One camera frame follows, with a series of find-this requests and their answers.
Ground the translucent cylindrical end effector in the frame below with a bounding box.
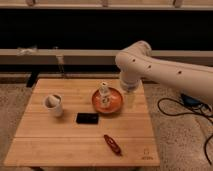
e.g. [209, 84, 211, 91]
[124, 91, 135, 108]

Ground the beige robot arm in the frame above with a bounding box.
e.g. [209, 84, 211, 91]
[115, 41, 213, 106]

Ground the small white bottle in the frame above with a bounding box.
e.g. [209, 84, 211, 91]
[99, 82, 110, 108]

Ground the red round plate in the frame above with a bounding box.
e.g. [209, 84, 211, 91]
[91, 87, 123, 114]

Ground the black rectangular box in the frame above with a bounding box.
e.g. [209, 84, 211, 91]
[76, 113, 99, 124]

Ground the red-brown oblong object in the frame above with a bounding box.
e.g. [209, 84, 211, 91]
[104, 135, 122, 155]

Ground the blue power adapter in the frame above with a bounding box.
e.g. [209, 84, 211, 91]
[181, 94, 202, 107]

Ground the white cup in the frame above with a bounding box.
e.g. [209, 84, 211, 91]
[44, 94, 63, 117]

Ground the wooden table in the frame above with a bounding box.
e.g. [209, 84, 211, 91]
[4, 79, 160, 167]

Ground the black cable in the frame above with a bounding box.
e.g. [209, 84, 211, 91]
[157, 96, 213, 166]

